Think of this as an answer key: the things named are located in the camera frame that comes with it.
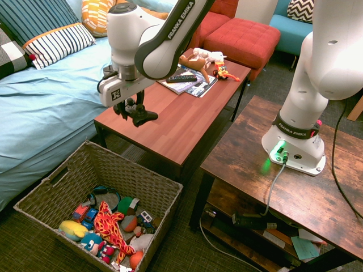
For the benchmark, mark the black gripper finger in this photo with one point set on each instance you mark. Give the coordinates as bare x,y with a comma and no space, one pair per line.
120,109
141,99

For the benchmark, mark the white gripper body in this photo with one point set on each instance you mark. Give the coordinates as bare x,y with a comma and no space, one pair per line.
113,93

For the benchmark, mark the black Sony gamepad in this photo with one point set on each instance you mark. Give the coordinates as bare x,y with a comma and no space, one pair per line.
141,114

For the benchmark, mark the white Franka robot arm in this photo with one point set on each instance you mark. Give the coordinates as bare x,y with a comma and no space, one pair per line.
312,85

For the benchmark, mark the woven wicker basket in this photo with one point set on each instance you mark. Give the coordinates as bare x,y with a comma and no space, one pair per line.
99,161

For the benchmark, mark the magazines on table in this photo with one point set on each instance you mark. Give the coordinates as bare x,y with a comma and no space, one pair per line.
177,88

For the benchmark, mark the red-brown wooden coffee table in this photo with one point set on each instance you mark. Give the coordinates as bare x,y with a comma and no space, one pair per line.
175,122

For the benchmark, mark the black remote control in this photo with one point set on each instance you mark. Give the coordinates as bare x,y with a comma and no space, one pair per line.
181,78

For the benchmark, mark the blue cover magazine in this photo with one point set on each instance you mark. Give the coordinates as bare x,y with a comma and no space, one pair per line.
202,89

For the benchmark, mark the brown plush dog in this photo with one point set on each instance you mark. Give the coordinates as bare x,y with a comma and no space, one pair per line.
193,63

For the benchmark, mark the light blue sofa bed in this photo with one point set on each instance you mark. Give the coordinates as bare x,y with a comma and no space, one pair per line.
42,113

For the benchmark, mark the white navy striped pillow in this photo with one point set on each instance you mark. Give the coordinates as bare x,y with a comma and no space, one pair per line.
56,42

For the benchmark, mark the orange yellow patterned pillow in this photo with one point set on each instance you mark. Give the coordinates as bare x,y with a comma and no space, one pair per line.
93,17

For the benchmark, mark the white plush animal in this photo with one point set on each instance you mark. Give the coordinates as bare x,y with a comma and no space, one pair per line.
210,55

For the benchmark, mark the orange toy vehicle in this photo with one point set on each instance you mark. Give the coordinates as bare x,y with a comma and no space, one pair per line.
221,71

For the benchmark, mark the blue black headphones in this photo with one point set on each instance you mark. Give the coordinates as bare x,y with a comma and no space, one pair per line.
114,195

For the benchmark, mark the green white ball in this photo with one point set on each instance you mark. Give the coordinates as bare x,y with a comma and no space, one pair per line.
124,205

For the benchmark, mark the red armchair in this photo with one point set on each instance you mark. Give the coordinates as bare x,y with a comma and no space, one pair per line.
215,22

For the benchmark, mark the black white checked pillow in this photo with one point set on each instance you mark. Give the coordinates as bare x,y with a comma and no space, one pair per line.
11,56

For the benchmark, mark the red-orange toy truck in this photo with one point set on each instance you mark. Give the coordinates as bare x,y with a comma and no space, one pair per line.
79,212

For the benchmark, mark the blue white toy van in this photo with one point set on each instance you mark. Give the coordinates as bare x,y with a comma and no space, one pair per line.
145,217

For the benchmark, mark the blue police toy car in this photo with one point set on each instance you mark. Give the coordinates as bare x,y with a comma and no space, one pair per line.
90,217

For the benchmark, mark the dark teal striped pillow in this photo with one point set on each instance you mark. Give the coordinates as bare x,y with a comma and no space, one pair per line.
28,17

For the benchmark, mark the gray orange ball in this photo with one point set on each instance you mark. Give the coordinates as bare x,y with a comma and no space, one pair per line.
129,224

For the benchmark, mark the red ottoman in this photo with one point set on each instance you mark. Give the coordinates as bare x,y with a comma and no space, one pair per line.
241,39

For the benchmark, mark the orange flame dolphin plush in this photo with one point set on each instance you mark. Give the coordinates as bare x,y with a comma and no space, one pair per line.
109,226

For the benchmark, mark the rustic wooden table with shelf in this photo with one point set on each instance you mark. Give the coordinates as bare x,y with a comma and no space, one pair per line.
249,158

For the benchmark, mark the yellow plush toy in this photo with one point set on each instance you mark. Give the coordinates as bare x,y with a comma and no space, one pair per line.
71,229

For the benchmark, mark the white plush toy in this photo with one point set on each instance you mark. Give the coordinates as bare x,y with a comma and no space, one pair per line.
143,241

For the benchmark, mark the blue hero plush toy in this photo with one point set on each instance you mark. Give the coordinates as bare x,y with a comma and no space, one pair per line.
90,242

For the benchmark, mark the teal chair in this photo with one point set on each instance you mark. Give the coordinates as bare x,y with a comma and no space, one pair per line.
289,31

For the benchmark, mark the black power supply box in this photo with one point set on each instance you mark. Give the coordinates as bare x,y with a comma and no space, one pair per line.
249,221

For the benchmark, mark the black white chevron pillow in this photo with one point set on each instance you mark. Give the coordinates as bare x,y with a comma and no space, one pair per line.
300,10

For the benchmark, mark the light wooden furniture piece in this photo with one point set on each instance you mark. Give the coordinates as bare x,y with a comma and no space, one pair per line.
357,110

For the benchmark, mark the white paper sheet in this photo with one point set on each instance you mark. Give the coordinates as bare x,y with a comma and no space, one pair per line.
309,235

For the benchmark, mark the teal paper sheet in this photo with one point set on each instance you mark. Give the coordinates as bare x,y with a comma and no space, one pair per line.
304,248

